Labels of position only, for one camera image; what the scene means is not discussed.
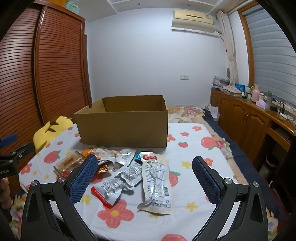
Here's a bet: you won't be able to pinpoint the wooden window frame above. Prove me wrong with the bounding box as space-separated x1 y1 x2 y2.
238 2 255 88

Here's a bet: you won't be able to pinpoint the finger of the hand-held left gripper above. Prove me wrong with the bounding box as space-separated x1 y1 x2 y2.
0 134 18 148
0 142 34 163

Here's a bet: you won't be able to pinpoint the floral patterned box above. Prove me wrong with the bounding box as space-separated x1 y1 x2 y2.
220 85 243 96

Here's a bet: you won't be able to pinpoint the yellow plush pillow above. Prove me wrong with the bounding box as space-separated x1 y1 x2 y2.
33 116 73 153

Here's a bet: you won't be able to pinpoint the beige wall air conditioner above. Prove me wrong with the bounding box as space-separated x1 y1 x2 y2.
171 9 220 36

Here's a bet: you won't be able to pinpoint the white power strip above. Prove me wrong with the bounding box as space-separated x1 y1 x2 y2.
276 109 290 120

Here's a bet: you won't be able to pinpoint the brown cardboard box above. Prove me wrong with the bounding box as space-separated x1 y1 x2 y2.
73 95 169 149

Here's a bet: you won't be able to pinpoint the silver red-edged snack packet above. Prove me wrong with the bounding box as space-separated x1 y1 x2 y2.
91 177 129 209

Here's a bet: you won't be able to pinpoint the wooden sideboard cabinet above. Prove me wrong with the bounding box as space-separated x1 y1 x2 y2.
210 89 296 179

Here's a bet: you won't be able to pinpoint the white paper bag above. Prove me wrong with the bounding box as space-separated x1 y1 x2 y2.
207 106 219 121

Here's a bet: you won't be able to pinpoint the floral beige curtain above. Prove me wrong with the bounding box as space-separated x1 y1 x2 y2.
216 10 240 87

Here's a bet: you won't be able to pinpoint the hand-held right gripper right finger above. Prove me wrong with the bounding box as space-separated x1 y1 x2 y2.
191 156 269 241

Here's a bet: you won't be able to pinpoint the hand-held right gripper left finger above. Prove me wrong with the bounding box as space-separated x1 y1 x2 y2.
21 154 100 241

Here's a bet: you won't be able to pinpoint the brown slatted wooden wardrobe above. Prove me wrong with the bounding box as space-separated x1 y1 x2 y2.
0 0 93 193

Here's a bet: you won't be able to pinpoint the long white snack packet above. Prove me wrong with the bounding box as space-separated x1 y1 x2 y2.
137 151 175 215

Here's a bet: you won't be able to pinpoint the beige snack packet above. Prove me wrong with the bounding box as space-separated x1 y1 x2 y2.
92 148 136 167

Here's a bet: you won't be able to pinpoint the strawberry print bed sheet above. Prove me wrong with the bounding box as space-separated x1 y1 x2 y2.
18 123 238 241

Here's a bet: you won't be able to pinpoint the silver foil snack packet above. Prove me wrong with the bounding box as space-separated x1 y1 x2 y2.
114 162 142 190

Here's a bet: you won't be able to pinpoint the pink thermos jug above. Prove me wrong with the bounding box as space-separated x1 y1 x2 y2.
252 84 262 102

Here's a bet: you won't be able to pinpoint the orange sticks snack packet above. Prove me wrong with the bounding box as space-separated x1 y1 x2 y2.
96 160 121 175

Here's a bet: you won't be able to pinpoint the purple wrapped packs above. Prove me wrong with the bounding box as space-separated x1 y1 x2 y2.
211 76 229 90

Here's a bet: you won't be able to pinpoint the grey trash bin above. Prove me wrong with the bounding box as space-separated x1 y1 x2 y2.
258 154 280 181

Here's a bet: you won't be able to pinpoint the dark blue bed sheet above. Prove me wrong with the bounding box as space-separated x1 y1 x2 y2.
203 115 287 223

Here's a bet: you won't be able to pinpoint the brown biscuit packet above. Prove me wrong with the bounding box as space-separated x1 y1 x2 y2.
53 151 87 178

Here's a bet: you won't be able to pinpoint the green storage box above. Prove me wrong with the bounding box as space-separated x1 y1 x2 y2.
63 0 82 10

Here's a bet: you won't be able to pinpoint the person's left hand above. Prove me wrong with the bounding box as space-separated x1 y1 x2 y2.
0 178 12 209

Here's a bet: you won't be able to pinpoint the grey window blind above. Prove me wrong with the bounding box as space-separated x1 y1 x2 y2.
244 5 296 103

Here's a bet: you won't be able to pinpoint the purple tissue box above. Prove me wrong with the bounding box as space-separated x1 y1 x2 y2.
255 100 269 111

